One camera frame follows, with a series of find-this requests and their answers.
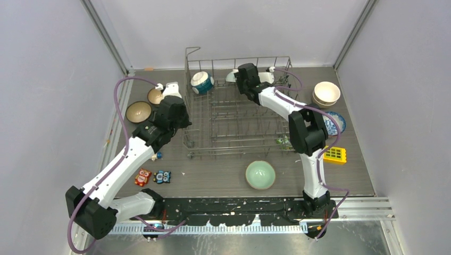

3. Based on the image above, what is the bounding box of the brown patterned bowl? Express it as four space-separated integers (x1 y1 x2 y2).
147 88 164 105

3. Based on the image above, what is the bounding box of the dark teal glazed bowl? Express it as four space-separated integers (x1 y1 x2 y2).
126 101 152 123

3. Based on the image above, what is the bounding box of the beige ceramic bowl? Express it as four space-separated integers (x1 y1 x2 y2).
313 81 341 104
312 92 335 109

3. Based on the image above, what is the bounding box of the mint green bowl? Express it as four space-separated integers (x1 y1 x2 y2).
245 160 276 190

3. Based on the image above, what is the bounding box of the white bowl blue floral pattern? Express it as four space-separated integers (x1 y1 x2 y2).
323 111 347 136

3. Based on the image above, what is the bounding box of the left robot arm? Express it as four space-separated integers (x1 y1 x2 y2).
65 95 191 240

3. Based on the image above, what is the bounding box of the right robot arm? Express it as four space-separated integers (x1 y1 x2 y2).
232 63 330 218

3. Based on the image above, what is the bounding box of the pale green bowl middle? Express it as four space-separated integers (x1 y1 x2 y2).
225 69 238 83

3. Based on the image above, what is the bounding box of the teal white bowl back left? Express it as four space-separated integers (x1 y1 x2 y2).
190 71 214 95

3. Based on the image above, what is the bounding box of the green owl toy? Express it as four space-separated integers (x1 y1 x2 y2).
276 137 293 151

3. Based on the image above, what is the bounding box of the yellow toy window block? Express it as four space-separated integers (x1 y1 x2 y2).
323 146 347 165

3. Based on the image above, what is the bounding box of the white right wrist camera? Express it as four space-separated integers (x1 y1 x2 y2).
258 66 275 84

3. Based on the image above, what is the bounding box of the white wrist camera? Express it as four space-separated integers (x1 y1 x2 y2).
258 66 275 84
155 82 182 99

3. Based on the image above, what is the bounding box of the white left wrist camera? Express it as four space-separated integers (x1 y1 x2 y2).
155 82 182 99

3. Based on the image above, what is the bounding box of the grey wire dish rack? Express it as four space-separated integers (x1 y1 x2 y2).
182 46 295 159

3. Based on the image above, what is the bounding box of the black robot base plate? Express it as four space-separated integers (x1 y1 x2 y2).
139 197 338 226

